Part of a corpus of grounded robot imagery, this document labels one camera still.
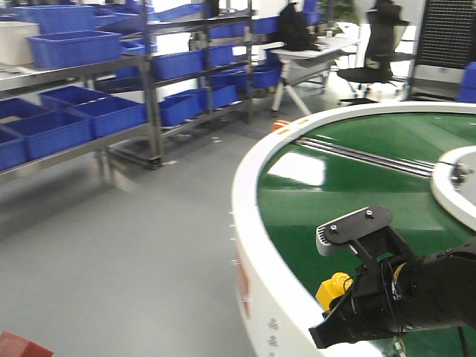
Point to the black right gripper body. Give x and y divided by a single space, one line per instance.
368 310

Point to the yellow block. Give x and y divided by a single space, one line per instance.
333 288

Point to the red cube block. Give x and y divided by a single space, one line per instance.
16 346

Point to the steel conveyor rollers left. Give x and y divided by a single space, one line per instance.
415 168

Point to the white desk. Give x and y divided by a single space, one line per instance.
302 66

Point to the black perforated panel cabinet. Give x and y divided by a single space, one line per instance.
446 45

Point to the black office chair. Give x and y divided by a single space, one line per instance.
386 30

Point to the black backpack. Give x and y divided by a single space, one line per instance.
292 30

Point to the steel shelving with blue bins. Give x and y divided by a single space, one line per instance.
121 88

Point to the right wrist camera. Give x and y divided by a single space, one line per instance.
366 232

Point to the white outer ring guard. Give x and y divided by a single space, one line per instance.
282 192

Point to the white ring guard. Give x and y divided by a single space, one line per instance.
453 184
282 192

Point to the white inner ring guard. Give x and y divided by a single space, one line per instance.
453 184

